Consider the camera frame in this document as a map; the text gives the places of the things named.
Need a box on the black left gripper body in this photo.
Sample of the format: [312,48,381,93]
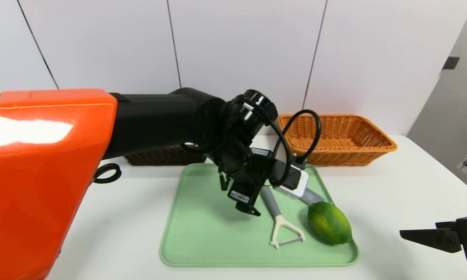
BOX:
[227,171,262,208]

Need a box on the white peeler with grey handle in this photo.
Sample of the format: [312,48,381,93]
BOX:
[260,187,305,248]

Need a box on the dark brown wicker basket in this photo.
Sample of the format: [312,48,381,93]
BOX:
[124,145,207,166]

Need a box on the orange wicker basket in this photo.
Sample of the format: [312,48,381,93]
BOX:
[277,114,397,167]

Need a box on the light green plastic tray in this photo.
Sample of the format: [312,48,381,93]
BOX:
[160,163,358,268]

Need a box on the grey pencil lead case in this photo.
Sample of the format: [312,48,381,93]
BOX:
[300,191,326,206]

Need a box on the green lime fruit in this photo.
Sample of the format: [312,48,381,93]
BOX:
[307,201,353,246]

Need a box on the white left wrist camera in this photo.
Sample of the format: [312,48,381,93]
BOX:
[274,163,309,199]

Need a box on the black left wrist camera cable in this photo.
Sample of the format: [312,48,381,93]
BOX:
[233,97,321,187]

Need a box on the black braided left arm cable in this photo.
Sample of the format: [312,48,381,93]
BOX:
[93,163,122,184]

